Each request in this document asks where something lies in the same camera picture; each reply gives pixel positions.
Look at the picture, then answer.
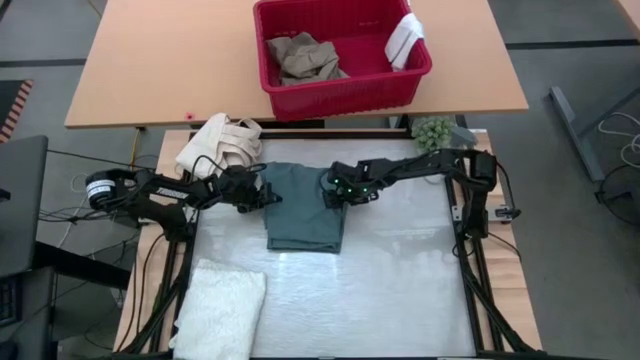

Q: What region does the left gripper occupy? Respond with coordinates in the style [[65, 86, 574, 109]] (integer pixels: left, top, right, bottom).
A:
[[219, 163, 284, 214]]

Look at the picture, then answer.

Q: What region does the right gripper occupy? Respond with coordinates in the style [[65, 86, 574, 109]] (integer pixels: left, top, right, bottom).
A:
[[319, 158, 384, 211]]

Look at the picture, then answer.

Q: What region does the teal grey garment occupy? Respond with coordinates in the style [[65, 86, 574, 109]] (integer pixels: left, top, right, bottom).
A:
[[263, 161, 348, 255]]

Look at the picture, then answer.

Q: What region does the white lace top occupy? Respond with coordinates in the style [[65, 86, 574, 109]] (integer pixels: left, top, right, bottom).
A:
[[168, 258, 268, 360]]

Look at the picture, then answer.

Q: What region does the khaki garment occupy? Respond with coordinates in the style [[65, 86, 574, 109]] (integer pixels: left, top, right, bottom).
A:
[[265, 32, 351, 87]]

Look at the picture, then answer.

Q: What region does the small white cloth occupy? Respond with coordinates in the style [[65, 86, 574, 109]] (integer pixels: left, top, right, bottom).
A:
[[383, 12, 427, 72]]

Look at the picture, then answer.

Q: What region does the red plastic laundry bin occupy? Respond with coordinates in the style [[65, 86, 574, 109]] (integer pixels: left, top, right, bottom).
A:
[[252, 0, 434, 124]]

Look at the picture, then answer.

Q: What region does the beige folded cloth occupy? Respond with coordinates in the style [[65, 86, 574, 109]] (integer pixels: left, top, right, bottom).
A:
[[174, 112, 264, 182]]

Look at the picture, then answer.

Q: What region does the green potted plant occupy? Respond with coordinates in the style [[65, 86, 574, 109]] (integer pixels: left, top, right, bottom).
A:
[[410, 115, 457, 154]]

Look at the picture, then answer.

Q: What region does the clear spray bottle black trigger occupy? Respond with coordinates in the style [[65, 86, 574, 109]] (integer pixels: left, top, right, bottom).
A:
[[423, 125, 479, 184]]

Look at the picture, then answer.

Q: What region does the tan wooden desk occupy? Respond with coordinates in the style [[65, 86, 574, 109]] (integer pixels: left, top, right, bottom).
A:
[[63, 0, 530, 129]]

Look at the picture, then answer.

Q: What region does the black side desk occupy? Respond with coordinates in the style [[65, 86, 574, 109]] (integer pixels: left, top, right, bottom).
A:
[[29, 239, 132, 292]]

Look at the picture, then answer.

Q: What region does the dark grey laptop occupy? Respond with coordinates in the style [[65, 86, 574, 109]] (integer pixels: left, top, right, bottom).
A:
[[0, 134, 50, 279]]

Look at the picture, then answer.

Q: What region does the grey metal table leg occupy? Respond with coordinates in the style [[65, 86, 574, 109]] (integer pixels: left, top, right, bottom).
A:
[[548, 85, 640, 183]]

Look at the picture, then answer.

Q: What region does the orange black striped mat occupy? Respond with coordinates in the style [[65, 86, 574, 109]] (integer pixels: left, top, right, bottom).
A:
[[0, 78, 35, 145]]

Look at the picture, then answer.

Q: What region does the dark electronic device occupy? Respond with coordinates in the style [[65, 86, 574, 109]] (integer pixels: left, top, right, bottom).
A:
[[0, 277, 23, 330]]

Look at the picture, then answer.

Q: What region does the black aluminium frame rail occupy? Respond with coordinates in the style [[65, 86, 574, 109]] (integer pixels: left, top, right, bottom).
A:
[[189, 128, 412, 141], [443, 154, 544, 357], [112, 169, 207, 357]]

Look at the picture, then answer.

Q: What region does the yellow floor cable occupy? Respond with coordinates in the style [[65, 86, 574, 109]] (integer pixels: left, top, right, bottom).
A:
[[128, 127, 145, 166]]

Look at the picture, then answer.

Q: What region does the white floor cable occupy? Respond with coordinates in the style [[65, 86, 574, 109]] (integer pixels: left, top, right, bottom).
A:
[[56, 171, 136, 250], [596, 110, 640, 157]]

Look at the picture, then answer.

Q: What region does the black floor cable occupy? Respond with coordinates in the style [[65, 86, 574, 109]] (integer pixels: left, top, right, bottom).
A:
[[591, 172, 640, 254]]

